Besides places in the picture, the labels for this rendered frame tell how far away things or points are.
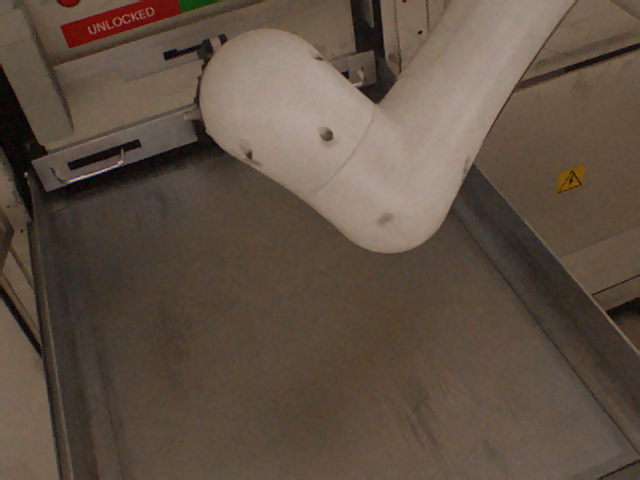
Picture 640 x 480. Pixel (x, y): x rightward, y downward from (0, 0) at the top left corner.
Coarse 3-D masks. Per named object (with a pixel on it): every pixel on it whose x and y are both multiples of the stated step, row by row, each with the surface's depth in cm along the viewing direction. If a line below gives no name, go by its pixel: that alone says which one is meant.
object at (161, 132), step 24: (360, 48) 118; (144, 120) 112; (168, 120) 112; (72, 144) 110; (96, 144) 110; (120, 144) 112; (144, 144) 113; (168, 144) 115; (48, 168) 110; (72, 168) 112; (96, 168) 113
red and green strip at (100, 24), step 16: (144, 0) 100; (160, 0) 101; (176, 0) 102; (192, 0) 103; (208, 0) 103; (96, 16) 99; (112, 16) 100; (128, 16) 101; (144, 16) 102; (160, 16) 102; (64, 32) 99; (80, 32) 100; (96, 32) 101; (112, 32) 102
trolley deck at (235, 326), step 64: (128, 192) 113; (192, 192) 111; (256, 192) 109; (128, 256) 103; (192, 256) 101; (256, 256) 99; (320, 256) 98; (384, 256) 96; (448, 256) 95; (128, 320) 95; (192, 320) 93; (256, 320) 92; (320, 320) 90; (384, 320) 89; (448, 320) 88; (512, 320) 86; (128, 384) 87; (192, 384) 86; (256, 384) 85; (320, 384) 84; (384, 384) 83; (448, 384) 82; (512, 384) 80; (576, 384) 79; (64, 448) 82; (128, 448) 81; (192, 448) 80; (256, 448) 79; (320, 448) 78; (384, 448) 77; (448, 448) 76; (512, 448) 75; (576, 448) 74
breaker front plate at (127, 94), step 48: (48, 0) 96; (96, 0) 98; (240, 0) 105; (336, 0) 110; (48, 48) 100; (96, 48) 102; (336, 48) 116; (96, 96) 107; (144, 96) 109; (192, 96) 112; (48, 144) 109
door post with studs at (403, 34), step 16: (384, 0) 109; (400, 0) 109; (416, 0) 110; (384, 16) 110; (400, 16) 111; (416, 16) 112; (384, 32) 112; (400, 32) 113; (416, 32) 114; (384, 48) 114; (400, 48) 115; (416, 48) 115; (400, 64) 117
